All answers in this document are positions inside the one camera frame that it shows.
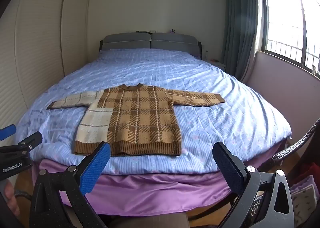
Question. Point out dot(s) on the small purple ornament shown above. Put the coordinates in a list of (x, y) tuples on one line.
[(173, 31)]

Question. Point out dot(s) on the brown plaid knit sweater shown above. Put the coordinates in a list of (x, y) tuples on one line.
[(140, 118)]

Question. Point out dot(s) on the dark wicker chair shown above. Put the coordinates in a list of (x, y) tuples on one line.
[(300, 140)]

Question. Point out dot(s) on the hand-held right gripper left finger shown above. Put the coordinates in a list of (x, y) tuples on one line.
[(96, 168)]

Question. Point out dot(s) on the bed with blue floral quilt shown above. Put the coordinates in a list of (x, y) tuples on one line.
[(175, 72)]

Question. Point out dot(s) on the cream wardrobe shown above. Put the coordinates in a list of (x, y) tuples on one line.
[(37, 42)]

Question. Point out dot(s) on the white nightstand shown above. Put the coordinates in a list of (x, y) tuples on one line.
[(220, 65)]

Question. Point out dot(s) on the patterned cushion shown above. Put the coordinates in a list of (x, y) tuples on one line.
[(303, 200)]

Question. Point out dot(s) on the barred window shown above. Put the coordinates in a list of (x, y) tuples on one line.
[(287, 17)]

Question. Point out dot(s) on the purple bed sheet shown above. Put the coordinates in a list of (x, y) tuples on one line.
[(150, 193)]

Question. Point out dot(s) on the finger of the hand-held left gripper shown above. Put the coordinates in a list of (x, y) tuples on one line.
[(31, 140), (7, 131)]

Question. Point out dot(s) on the grey headboard cushion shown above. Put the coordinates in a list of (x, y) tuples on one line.
[(126, 41), (175, 41)]

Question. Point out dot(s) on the teal curtain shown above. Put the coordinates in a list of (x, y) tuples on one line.
[(237, 30)]

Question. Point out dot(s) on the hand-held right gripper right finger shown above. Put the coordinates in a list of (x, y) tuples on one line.
[(227, 168)]

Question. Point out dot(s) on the grey padded headboard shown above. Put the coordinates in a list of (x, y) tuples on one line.
[(200, 50)]

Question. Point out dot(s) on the person's left hand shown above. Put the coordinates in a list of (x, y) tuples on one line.
[(10, 193)]

